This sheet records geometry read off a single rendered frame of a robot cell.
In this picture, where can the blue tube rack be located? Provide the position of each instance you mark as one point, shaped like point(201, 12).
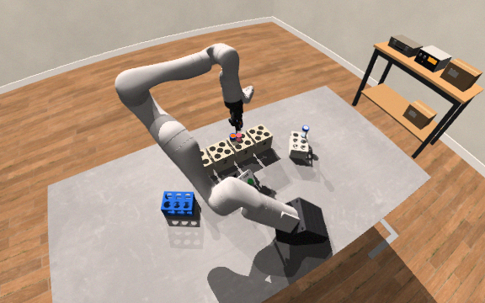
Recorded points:
point(168, 204)

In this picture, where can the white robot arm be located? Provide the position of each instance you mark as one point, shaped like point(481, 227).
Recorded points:
point(183, 149)

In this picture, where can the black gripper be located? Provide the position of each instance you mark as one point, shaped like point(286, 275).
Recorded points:
point(236, 111)

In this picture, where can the white tube rack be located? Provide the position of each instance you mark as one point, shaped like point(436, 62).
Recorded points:
point(295, 151)

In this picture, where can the conical centrifuge tube with pink liquid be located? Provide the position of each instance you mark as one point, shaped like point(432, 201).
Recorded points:
point(239, 133)

